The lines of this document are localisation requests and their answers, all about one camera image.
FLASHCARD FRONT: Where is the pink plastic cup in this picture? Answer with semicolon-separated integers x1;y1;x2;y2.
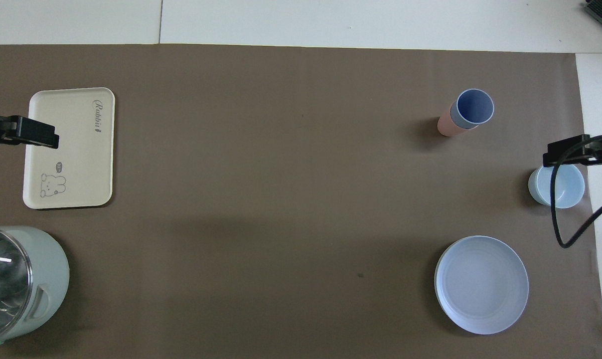
437;102;478;137

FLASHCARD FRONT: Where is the blue ribbed plastic cup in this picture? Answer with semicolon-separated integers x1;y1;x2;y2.
451;89;495;130

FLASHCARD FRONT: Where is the cream rabbit print tray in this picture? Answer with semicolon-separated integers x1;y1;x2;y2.
22;87;116;209

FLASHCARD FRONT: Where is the brown table mat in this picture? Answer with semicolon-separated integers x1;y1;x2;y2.
0;44;602;359

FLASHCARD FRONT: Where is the light blue mug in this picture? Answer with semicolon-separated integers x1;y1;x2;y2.
527;164;586;209

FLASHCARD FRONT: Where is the light blue round plate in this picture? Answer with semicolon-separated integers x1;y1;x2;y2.
434;235;530;335

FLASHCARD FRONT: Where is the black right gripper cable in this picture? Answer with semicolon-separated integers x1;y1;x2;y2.
551;134;602;249

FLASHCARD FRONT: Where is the pale green electric cooker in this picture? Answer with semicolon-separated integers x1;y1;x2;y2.
0;226;71;349

